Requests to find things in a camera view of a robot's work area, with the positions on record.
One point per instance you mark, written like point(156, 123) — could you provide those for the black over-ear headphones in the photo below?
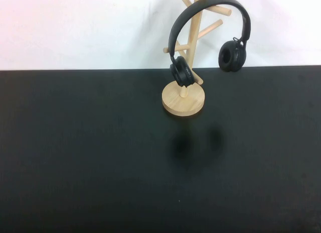
point(181, 24)

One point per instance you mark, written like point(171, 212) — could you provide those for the wooden branched headphone stand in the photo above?
point(182, 104)

